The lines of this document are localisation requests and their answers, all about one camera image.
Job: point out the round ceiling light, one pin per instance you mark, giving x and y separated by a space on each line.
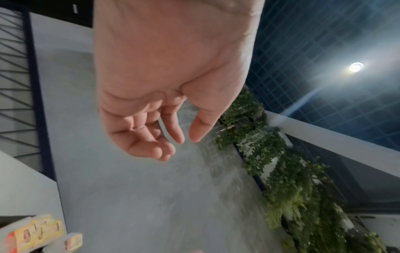
356 67

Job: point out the glass building facade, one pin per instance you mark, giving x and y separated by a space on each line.
312 37

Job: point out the white beam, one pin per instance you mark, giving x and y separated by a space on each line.
337 140

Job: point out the brown plastic tray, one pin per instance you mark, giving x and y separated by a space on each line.
12 220

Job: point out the purple metal mesh railing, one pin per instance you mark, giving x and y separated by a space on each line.
34 98

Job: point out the person's left hand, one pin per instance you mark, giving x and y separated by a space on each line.
175 54

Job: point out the dark cabinet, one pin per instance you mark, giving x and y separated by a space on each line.
62 10

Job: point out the green plants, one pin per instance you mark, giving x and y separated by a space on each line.
287 178

